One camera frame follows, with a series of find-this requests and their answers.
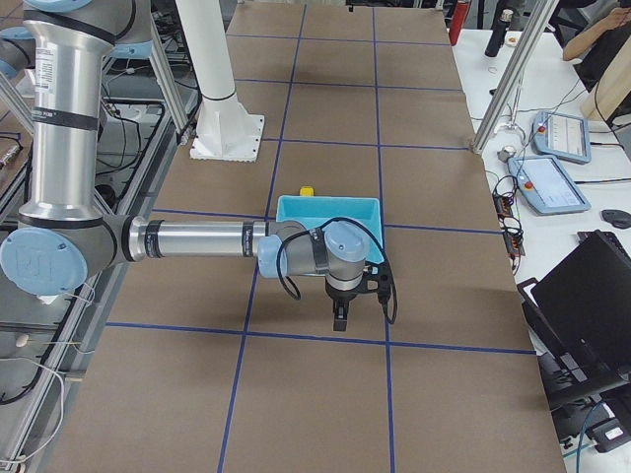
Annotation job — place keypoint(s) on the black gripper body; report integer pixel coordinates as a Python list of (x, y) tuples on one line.
[(341, 297)]

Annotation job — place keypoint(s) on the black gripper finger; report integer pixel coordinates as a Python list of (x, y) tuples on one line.
[(336, 316), (344, 315)]

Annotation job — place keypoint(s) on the yellow beetle toy car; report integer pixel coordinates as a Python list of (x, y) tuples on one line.
[(307, 191)]

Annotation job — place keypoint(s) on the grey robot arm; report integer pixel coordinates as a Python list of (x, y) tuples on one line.
[(62, 239)]

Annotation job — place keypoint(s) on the person forearm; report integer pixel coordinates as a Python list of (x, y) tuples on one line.
[(581, 43)]

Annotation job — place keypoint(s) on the light blue plastic bin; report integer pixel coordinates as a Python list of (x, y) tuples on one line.
[(313, 212)]

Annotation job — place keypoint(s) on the brown table mat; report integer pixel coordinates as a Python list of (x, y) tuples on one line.
[(204, 366)]

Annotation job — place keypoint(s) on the blue teach pendant near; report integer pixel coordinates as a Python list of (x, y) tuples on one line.
[(547, 188)]

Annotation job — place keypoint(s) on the blue teach pendant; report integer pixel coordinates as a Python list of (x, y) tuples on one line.
[(564, 136), (547, 188)]

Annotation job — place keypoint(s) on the black laptop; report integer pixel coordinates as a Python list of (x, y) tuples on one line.
[(581, 308)]

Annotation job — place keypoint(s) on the blue teach pendant far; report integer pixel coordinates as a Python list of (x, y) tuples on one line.
[(564, 136)]

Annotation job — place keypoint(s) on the black computer mouse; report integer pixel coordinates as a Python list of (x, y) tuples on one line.
[(617, 218)]

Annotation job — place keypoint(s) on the black cylinder bottle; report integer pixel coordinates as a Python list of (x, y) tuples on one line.
[(499, 30)]

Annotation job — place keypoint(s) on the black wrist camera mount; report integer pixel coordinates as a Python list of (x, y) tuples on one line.
[(376, 279)]

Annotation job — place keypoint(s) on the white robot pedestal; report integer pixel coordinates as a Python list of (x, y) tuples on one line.
[(225, 131)]

